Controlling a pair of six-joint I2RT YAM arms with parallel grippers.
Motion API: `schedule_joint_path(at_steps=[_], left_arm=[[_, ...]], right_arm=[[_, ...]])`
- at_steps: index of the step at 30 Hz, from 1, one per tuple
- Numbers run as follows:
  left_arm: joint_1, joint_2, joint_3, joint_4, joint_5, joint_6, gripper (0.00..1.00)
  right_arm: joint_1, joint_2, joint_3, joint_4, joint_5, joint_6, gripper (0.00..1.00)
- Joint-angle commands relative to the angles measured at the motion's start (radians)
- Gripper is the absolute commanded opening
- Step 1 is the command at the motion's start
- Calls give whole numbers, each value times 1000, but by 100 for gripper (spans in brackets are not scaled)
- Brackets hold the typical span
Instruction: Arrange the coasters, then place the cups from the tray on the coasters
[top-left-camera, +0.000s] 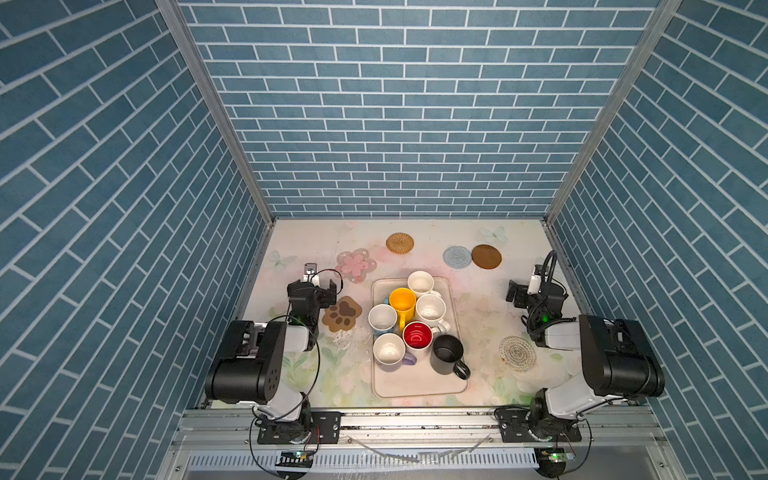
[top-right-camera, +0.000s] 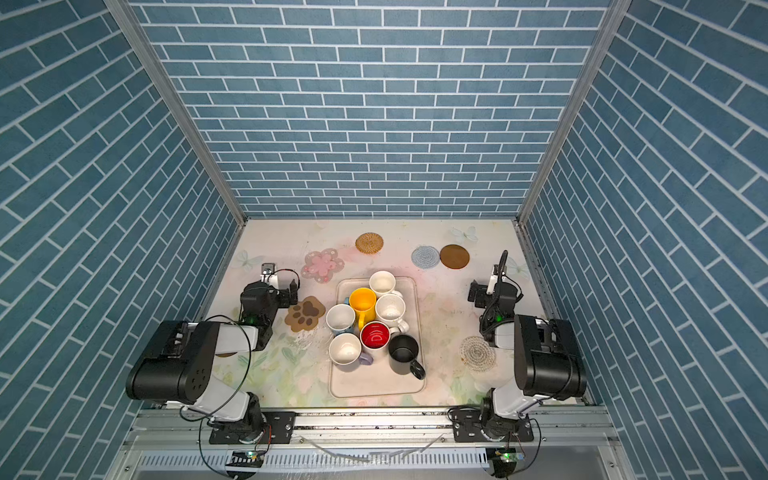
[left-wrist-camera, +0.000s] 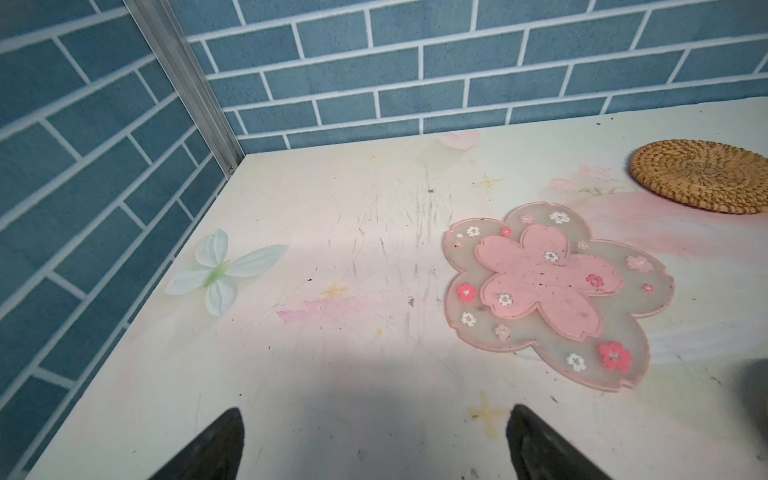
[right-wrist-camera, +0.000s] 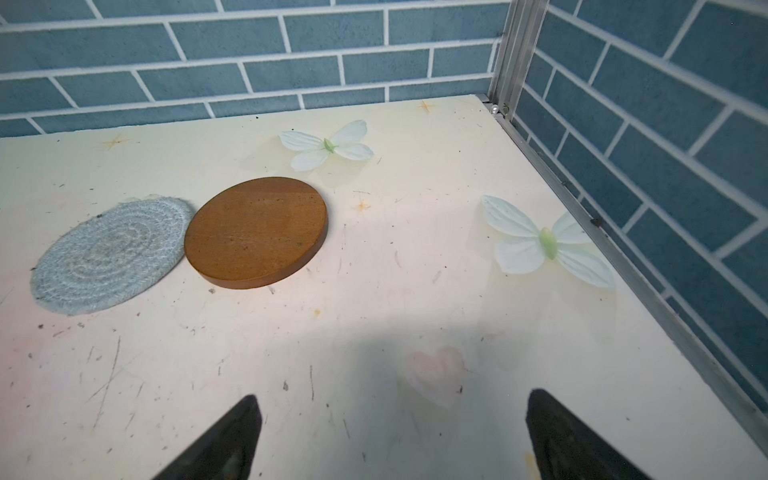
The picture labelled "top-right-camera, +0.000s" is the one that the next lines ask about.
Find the cork paw print coaster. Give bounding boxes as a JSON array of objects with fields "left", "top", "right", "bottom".
[{"left": 285, "top": 296, "right": 326, "bottom": 333}]

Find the pink flower coaster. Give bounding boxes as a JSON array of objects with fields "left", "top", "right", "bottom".
[{"left": 300, "top": 248, "right": 345, "bottom": 283}]

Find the light blue round coaster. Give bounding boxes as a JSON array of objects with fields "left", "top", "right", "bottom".
[{"left": 411, "top": 245, "right": 440, "bottom": 270}]

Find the woven rattan round coaster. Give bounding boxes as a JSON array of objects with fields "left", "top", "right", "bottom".
[{"left": 355, "top": 232, "right": 384, "bottom": 255}]

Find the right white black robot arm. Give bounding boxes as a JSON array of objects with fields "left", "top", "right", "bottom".
[{"left": 468, "top": 281, "right": 587, "bottom": 442}]

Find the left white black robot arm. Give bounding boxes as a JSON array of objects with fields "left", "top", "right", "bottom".
[{"left": 126, "top": 265, "right": 301, "bottom": 446}]

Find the brown round coaster right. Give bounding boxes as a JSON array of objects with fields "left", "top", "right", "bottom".
[{"left": 439, "top": 244, "right": 471, "bottom": 270}]

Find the light blue mug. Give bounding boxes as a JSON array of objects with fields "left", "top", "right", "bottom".
[{"left": 325, "top": 304, "right": 357, "bottom": 336}]

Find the yellow mug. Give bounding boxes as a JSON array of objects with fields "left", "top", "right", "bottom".
[{"left": 349, "top": 288, "right": 377, "bottom": 330}]

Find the white speckled mug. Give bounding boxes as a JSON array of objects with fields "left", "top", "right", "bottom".
[{"left": 375, "top": 292, "right": 410, "bottom": 333}]

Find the black mug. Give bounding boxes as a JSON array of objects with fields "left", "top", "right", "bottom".
[{"left": 388, "top": 334, "right": 426, "bottom": 380}]

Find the white mug at tray back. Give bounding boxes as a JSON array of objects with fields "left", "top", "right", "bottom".
[{"left": 369, "top": 270, "right": 402, "bottom": 298}]

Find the red mug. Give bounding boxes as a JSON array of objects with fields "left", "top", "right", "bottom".
[{"left": 359, "top": 321, "right": 392, "bottom": 356}]

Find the beige plastic tray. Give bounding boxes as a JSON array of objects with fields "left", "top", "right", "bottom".
[{"left": 329, "top": 276, "right": 426, "bottom": 398}]

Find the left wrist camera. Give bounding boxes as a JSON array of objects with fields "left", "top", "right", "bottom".
[{"left": 261, "top": 262, "right": 278, "bottom": 287}]

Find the white mug purple handle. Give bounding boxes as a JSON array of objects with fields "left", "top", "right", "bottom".
[{"left": 328, "top": 333, "right": 373, "bottom": 370}]

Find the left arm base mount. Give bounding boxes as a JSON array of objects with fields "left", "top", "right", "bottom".
[{"left": 209, "top": 411, "right": 297, "bottom": 445}]

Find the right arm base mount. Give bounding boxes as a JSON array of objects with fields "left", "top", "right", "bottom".
[{"left": 446, "top": 406, "right": 534, "bottom": 443}]

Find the aluminium front rail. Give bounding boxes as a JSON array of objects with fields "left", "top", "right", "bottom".
[{"left": 122, "top": 405, "right": 619, "bottom": 452}]

